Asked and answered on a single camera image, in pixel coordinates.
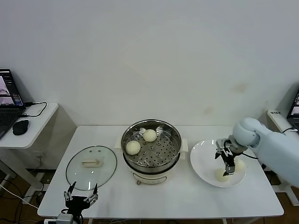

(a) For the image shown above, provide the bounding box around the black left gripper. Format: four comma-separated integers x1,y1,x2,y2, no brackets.
63,181,99,215

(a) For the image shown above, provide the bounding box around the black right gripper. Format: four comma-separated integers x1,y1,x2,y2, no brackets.
214,151,236,177

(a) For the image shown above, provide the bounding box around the white steamed baozi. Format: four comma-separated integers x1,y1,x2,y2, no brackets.
233,160,247,174
142,129,157,142
125,140,142,156
214,168,231,182

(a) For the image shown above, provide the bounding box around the glass lid with cream handle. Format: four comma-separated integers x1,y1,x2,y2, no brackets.
65,146,117,191

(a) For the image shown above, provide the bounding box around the perforated steel steamer basket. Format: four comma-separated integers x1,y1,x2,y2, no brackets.
114,119,189,175

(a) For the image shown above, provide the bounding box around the white round plate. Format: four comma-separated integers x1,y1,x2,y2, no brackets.
190,139,247,189

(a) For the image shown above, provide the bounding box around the cream electric pot base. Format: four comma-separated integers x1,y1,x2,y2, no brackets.
122,149,187,186

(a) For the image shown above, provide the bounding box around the white side desk with mouse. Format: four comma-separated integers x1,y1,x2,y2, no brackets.
0,102,59,196

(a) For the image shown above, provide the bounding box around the black laptop with dark screen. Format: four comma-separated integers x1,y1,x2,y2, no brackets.
286,87,299,131

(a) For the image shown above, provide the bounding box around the black computer mouse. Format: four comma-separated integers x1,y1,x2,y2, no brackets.
12,119,29,136

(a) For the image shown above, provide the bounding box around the black laptop with pink screen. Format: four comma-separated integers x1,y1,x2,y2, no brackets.
0,68,26,140

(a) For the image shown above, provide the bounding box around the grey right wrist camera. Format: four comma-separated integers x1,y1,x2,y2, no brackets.
215,139,232,156

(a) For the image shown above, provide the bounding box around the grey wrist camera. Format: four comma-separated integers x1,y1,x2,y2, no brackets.
215,139,232,156
56,213,74,224

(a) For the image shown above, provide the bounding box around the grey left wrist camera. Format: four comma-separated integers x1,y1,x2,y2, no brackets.
56,213,74,224

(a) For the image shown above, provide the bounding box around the white floor cable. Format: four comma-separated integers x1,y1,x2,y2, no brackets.
0,183,40,210

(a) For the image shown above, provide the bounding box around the white and black adapter cable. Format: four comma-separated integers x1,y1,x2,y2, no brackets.
281,127,299,136

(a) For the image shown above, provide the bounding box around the black laptop cable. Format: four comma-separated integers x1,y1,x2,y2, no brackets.
20,101,47,117

